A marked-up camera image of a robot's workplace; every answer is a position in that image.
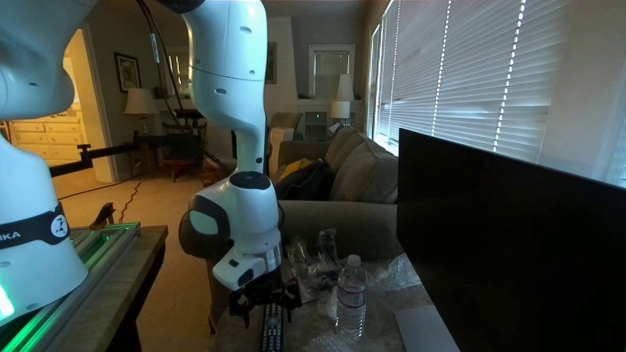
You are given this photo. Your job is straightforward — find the clear plastic film sheet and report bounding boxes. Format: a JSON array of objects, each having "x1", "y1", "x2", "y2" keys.
[{"x1": 367, "y1": 252, "x2": 422, "y2": 293}]

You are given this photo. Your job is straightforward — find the grey fabric couch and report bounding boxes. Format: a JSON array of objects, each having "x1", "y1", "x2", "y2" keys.
[{"x1": 269, "y1": 123, "x2": 406, "y2": 262}]

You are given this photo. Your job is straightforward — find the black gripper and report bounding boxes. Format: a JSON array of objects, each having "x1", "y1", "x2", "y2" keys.
[{"x1": 226, "y1": 268, "x2": 303, "y2": 331}]

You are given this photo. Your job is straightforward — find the table lamp with white shade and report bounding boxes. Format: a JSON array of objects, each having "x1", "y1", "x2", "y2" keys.
[
  {"x1": 326, "y1": 98, "x2": 353, "y2": 133},
  {"x1": 123, "y1": 86, "x2": 158, "y2": 143}
]

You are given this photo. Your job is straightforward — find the black camera boom stand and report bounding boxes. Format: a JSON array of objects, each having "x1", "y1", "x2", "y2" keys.
[{"x1": 46, "y1": 143, "x2": 142, "y2": 180}]

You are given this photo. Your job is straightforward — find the black flat screen television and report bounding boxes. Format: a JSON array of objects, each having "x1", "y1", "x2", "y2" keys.
[{"x1": 394, "y1": 127, "x2": 626, "y2": 352}]

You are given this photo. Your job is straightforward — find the clear plastic water bottle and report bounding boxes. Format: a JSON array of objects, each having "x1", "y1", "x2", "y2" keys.
[{"x1": 334, "y1": 252, "x2": 367, "y2": 340}]

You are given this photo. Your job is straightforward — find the clear bag of packaged items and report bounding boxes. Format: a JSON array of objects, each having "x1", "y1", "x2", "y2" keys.
[{"x1": 285, "y1": 227, "x2": 342, "y2": 309}]

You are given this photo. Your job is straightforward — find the black remote control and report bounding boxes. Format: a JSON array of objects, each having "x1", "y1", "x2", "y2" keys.
[{"x1": 258, "y1": 301, "x2": 287, "y2": 352}]

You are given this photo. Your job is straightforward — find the white window blinds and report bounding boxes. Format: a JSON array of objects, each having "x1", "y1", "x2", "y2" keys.
[{"x1": 369, "y1": 0, "x2": 626, "y2": 192}]

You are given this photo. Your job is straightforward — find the black throw pillow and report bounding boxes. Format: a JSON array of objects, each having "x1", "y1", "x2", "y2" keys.
[{"x1": 273, "y1": 158, "x2": 336, "y2": 201}]

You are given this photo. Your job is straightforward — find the framed wall picture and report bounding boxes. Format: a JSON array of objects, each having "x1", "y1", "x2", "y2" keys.
[{"x1": 113, "y1": 51, "x2": 142, "y2": 94}]

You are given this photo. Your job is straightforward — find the dark background console table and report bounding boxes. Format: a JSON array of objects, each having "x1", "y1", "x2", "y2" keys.
[{"x1": 132, "y1": 106, "x2": 211, "y2": 182}]

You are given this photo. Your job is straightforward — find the yellow cushion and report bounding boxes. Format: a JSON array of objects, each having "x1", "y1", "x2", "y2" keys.
[{"x1": 277, "y1": 156, "x2": 314, "y2": 182}]

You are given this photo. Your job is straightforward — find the light wooden dresser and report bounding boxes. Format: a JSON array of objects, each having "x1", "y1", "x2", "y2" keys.
[{"x1": 5, "y1": 106, "x2": 89, "y2": 168}]

